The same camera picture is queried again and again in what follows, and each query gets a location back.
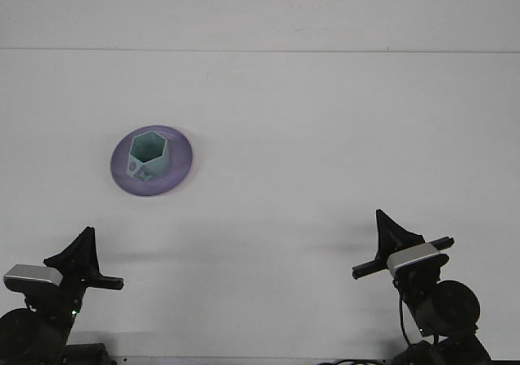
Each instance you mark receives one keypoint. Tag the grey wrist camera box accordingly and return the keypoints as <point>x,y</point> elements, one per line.
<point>414,256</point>
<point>32,275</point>

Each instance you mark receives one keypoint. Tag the pale purple round plate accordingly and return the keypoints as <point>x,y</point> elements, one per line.
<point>178,170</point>

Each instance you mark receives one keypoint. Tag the pale blue hexagonal cup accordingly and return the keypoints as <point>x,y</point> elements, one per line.
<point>158,166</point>

